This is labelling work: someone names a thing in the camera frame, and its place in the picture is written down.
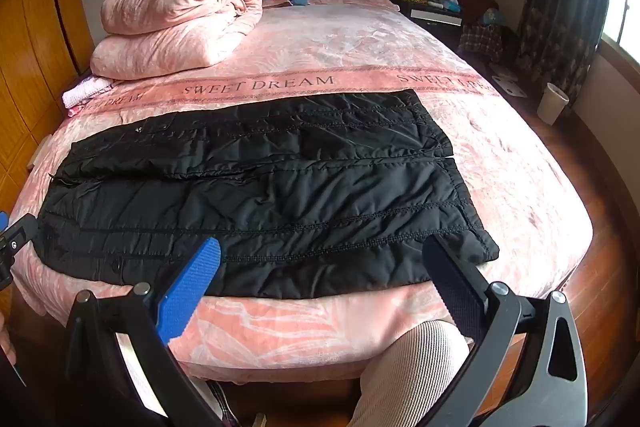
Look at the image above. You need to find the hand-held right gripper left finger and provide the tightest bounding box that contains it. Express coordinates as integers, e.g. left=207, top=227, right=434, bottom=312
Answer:
left=60, top=236, right=236, bottom=427

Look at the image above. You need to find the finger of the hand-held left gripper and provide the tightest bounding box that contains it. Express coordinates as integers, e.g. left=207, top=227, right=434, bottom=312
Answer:
left=0, top=211, right=40, bottom=290

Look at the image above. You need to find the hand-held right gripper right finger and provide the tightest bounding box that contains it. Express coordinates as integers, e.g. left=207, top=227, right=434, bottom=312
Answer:
left=420, top=234, right=589, bottom=427

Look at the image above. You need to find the black jacket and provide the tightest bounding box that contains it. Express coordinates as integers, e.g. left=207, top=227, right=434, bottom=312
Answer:
left=36, top=89, right=501, bottom=300

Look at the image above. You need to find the person's leg in white knit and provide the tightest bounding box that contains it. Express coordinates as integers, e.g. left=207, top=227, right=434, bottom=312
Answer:
left=345, top=319, right=472, bottom=427

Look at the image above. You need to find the light pink folded towel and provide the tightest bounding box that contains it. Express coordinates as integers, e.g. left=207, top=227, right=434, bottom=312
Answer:
left=62, top=76, right=115, bottom=108

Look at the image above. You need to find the wooden wardrobe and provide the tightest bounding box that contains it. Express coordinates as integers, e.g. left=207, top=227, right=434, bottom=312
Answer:
left=0, top=0, right=96, bottom=223

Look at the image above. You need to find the white floor scale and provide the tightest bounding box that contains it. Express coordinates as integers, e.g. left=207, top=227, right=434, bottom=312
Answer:
left=491, top=66, right=530, bottom=100

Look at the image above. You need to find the white waste bin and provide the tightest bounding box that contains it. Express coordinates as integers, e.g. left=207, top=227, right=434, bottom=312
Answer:
left=537, top=82, right=571, bottom=126

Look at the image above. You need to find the pink bed with blanket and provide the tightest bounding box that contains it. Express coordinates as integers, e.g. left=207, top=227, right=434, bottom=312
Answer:
left=10, top=0, right=596, bottom=383

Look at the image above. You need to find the plaid bag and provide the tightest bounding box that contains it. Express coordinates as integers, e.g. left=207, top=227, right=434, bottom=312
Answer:
left=459, top=23, right=505, bottom=64

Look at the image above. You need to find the dark nightstand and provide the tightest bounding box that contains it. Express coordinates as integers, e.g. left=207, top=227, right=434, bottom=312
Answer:
left=395, top=0, right=468, bottom=52

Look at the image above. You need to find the pink pillow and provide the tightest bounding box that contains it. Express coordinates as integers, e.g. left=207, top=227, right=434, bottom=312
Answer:
left=90, top=0, right=264, bottom=81

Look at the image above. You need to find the dark red cloth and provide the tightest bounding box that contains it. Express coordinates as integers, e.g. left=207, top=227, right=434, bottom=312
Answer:
left=447, top=0, right=501, bottom=20

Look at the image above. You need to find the window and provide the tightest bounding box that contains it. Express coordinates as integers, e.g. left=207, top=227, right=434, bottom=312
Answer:
left=600, top=0, right=640, bottom=62

